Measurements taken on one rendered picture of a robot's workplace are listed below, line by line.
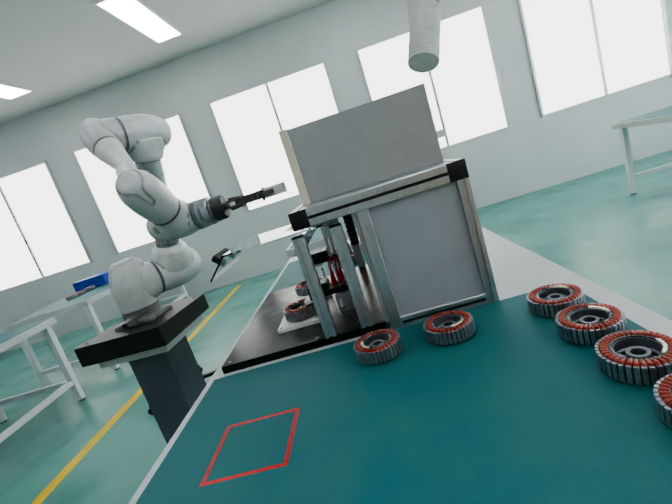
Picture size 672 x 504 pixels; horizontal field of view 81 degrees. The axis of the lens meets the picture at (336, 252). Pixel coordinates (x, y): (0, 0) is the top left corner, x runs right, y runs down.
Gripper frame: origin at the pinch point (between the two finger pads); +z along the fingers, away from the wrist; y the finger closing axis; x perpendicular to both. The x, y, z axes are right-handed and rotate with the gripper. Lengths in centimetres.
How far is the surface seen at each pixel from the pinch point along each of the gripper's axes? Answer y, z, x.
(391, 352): 41, 21, -41
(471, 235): 26, 48, -25
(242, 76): -469, -87, 160
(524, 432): 71, 38, -43
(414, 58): -104, 72, 41
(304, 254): 24.2, 6.9, -17.4
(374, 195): 25.6, 28.0, -8.3
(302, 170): 14.5, 11.9, 2.7
